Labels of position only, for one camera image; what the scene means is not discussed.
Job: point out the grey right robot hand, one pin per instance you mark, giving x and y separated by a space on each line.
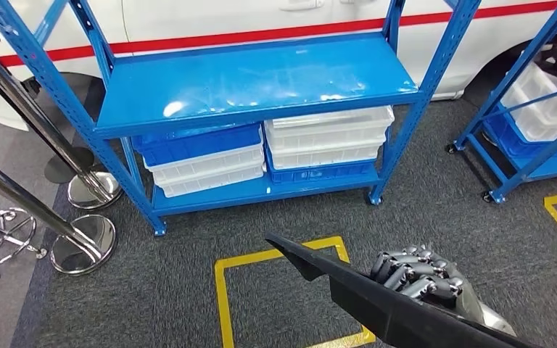
427 274

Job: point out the black plastic plate bracket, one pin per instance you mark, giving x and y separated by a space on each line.
394 312

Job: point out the blue metal shelf rack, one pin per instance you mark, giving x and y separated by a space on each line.
259 77

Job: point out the blue wheeled rack cart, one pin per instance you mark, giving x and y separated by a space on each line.
514 177

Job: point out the blue plastic crate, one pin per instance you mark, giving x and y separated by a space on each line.
514 144
322 174
197 146

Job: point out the white car with red stripe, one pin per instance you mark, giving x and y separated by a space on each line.
211 19

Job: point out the black round floor disc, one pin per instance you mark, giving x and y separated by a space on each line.
62 168

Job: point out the chrome ornate stand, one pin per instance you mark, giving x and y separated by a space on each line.
0 240

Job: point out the chrome stanchion post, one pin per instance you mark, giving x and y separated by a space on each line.
84 245
93 189

